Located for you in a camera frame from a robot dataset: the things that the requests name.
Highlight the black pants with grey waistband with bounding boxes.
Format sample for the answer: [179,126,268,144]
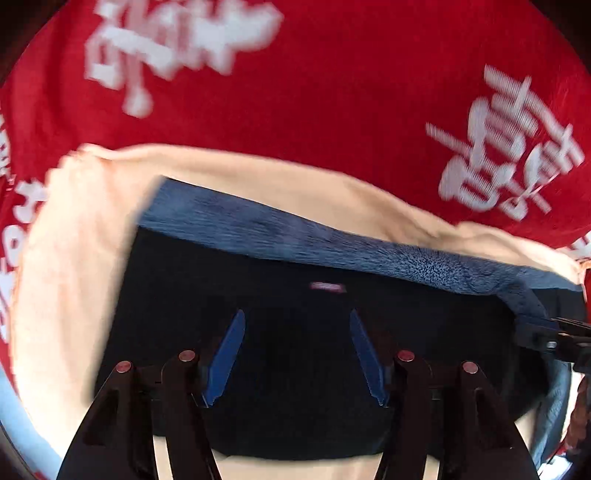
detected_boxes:
[96,179,586,462]

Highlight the red blanket with white characters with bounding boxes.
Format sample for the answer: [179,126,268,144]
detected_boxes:
[1,1,590,479]

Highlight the cream beige towel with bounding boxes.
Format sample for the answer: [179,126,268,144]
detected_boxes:
[10,144,590,454]

